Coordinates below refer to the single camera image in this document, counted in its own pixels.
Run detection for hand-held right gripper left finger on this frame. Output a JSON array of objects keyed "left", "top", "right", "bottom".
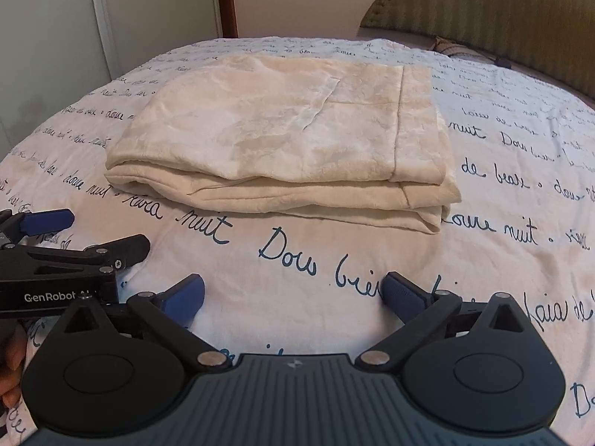
[{"left": 60, "top": 273, "right": 234, "bottom": 373}]

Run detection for patterned pillow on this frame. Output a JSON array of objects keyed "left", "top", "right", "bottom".
[{"left": 430, "top": 36, "right": 512, "bottom": 69}]

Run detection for cream pants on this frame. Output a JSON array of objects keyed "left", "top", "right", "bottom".
[{"left": 104, "top": 53, "right": 464, "bottom": 236}]

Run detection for white script-printed blanket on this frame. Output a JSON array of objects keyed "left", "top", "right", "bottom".
[{"left": 0, "top": 37, "right": 595, "bottom": 446}]

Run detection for green striped headboard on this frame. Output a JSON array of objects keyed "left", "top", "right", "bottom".
[{"left": 360, "top": 0, "right": 595, "bottom": 104}]

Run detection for person's left hand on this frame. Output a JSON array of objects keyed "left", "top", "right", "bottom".
[{"left": 0, "top": 323, "right": 29, "bottom": 412}]

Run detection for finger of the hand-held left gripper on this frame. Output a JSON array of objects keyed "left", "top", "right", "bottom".
[
  {"left": 0, "top": 235, "right": 152, "bottom": 285},
  {"left": 0, "top": 209, "right": 75, "bottom": 249}
]

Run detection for white door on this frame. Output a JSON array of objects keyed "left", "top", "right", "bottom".
[{"left": 0, "top": 0, "right": 225, "bottom": 161}]

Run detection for brown door frame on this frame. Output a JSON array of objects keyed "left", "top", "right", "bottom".
[{"left": 211, "top": 0, "right": 241, "bottom": 41}]

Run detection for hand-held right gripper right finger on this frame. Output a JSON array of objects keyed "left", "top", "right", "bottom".
[{"left": 356, "top": 271, "right": 533, "bottom": 368}]

